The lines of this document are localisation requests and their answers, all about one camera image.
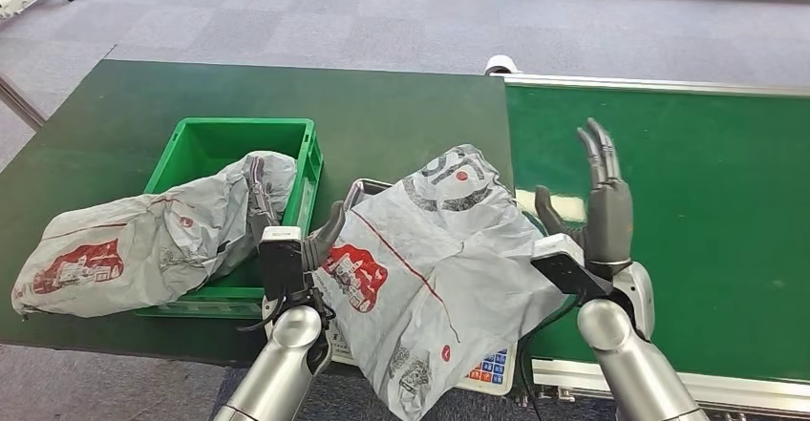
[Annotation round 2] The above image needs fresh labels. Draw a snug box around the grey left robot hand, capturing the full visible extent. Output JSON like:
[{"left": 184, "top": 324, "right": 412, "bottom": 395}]
[{"left": 245, "top": 155, "right": 348, "bottom": 275}]

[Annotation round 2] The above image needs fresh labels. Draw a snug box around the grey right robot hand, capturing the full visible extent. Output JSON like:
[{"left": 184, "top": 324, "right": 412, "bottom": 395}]
[{"left": 534, "top": 116, "right": 634, "bottom": 282}]

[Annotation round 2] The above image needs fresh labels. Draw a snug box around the grey package with ring print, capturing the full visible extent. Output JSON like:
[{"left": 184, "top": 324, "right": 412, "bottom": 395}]
[{"left": 312, "top": 144, "right": 569, "bottom": 421}]

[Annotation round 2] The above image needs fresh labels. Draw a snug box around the grey package with house print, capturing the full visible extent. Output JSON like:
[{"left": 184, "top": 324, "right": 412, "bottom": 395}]
[{"left": 11, "top": 150, "right": 299, "bottom": 320}]

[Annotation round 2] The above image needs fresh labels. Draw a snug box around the green conveyor belt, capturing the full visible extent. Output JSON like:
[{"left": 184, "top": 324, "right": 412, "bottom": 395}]
[{"left": 501, "top": 74, "right": 810, "bottom": 417}]

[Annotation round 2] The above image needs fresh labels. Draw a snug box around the white conveyor end roller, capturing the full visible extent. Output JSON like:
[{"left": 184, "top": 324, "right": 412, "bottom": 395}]
[{"left": 483, "top": 53, "right": 522, "bottom": 77}]

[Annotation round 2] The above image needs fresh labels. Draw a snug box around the green plastic crate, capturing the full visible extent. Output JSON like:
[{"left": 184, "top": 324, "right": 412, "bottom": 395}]
[{"left": 133, "top": 117, "right": 326, "bottom": 320}]

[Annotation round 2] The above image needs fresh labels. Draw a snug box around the white electronic scale, steel pan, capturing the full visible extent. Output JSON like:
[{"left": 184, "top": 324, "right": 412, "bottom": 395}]
[{"left": 262, "top": 178, "right": 530, "bottom": 398}]

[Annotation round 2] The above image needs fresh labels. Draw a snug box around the grey metal bar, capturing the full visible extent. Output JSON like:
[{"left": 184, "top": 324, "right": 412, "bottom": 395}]
[{"left": 0, "top": 76, "right": 48, "bottom": 131}]

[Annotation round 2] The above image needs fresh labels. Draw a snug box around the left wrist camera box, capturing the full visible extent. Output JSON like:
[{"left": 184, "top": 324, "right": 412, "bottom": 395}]
[{"left": 257, "top": 225, "right": 306, "bottom": 304}]

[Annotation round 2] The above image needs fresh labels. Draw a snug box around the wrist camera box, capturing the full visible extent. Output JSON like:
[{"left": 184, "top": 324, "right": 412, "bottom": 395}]
[
  {"left": 529, "top": 232, "right": 616, "bottom": 306},
  {"left": 257, "top": 225, "right": 306, "bottom": 304}
]

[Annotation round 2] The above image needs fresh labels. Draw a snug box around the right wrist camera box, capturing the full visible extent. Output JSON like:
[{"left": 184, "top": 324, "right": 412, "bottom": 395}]
[{"left": 529, "top": 232, "right": 616, "bottom": 306}]

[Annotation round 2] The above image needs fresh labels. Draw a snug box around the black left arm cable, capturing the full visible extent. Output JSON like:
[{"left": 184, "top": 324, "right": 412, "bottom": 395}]
[{"left": 236, "top": 301, "right": 289, "bottom": 335}]

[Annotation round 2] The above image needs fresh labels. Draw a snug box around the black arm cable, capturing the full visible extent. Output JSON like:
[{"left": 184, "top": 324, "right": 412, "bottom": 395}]
[
  {"left": 517, "top": 301, "right": 580, "bottom": 410},
  {"left": 236, "top": 301, "right": 289, "bottom": 335}
]

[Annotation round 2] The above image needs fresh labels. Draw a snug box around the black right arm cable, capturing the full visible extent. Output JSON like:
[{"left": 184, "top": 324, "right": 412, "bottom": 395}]
[{"left": 517, "top": 301, "right": 580, "bottom": 410}]

